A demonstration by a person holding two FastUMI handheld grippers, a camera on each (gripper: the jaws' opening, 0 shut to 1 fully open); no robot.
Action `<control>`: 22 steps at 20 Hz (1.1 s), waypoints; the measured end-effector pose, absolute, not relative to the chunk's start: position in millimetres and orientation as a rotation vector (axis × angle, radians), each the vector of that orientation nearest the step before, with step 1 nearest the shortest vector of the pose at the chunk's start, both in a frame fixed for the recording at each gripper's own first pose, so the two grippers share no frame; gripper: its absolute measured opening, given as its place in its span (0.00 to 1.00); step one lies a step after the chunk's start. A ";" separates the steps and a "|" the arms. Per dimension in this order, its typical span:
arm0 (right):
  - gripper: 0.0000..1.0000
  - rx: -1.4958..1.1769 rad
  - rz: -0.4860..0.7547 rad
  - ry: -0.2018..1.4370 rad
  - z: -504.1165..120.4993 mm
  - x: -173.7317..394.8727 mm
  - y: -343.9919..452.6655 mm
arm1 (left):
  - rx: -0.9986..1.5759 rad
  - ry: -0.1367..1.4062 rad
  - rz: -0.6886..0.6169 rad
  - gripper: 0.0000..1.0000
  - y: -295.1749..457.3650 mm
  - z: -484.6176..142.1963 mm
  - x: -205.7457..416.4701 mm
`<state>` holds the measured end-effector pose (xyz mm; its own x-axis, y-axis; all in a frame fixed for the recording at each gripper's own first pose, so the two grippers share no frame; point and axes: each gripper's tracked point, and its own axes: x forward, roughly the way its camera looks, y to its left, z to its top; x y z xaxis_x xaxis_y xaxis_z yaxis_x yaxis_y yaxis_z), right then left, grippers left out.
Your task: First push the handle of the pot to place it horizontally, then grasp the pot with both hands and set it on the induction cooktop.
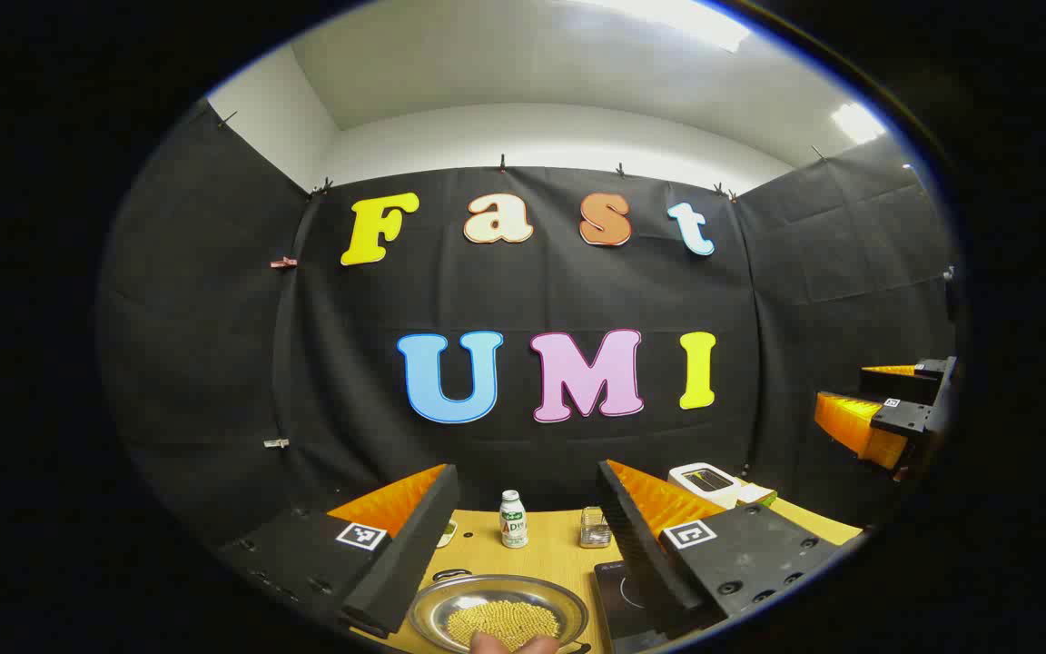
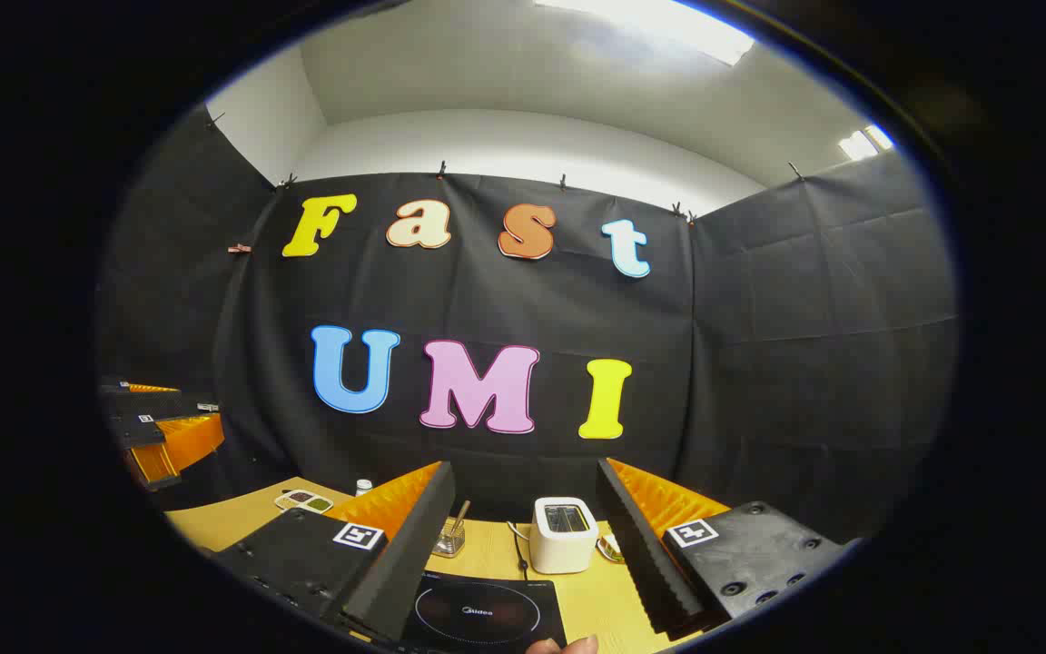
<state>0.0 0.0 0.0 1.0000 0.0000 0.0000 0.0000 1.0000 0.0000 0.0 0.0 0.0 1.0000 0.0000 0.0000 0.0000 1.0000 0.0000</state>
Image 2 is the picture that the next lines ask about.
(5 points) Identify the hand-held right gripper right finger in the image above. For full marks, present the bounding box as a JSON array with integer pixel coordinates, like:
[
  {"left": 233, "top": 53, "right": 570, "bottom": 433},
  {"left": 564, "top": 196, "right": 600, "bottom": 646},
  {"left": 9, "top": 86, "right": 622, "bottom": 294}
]
[{"left": 596, "top": 456, "right": 855, "bottom": 639}]

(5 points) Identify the ceiling light panel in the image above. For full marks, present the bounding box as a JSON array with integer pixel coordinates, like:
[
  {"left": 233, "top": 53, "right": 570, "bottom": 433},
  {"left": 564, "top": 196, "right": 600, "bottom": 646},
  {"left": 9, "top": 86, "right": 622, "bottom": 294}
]
[
  {"left": 839, "top": 124, "right": 894, "bottom": 162},
  {"left": 537, "top": 0, "right": 755, "bottom": 66}
]

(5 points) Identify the metal wire utensil holder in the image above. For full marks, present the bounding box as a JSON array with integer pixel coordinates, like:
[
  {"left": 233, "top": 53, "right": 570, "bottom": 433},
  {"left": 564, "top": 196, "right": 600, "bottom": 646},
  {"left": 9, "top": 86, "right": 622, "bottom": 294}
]
[{"left": 432, "top": 518, "right": 468, "bottom": 558}]

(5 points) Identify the dark power cable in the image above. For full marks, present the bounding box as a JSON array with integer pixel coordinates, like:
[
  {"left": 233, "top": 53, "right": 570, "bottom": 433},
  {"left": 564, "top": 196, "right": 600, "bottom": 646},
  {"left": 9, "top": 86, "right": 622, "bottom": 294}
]
[{"left": 507, "top": 521, "right": 531, "bottom": 582}]

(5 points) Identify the black induction cooktop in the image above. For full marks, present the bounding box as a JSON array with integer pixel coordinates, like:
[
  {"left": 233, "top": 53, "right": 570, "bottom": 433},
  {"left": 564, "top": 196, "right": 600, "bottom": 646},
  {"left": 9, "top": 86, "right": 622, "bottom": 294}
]
[{"left": 400, "top": 570, "right": 569, "bottom": 653}]

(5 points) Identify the white toaster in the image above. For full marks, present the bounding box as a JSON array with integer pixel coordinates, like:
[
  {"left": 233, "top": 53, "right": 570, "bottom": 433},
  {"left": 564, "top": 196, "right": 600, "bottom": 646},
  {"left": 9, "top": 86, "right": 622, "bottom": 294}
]
[{"left": 529, "top": 497, "right": 599, "bottom": 575}]

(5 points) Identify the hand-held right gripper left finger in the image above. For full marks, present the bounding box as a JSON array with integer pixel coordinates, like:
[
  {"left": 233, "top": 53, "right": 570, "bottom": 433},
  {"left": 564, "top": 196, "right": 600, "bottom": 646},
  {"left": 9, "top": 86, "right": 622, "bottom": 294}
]
[{"left": 212, "top": 461, "right": 457, "bottom": 644}]

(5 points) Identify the white divided bean dish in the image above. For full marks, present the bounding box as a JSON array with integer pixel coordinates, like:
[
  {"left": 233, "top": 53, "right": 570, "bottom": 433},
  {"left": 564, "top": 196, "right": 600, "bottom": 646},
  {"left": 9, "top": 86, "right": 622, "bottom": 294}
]
[{"left": 274, "top": 489, "right": 335, "bottom": 515}]

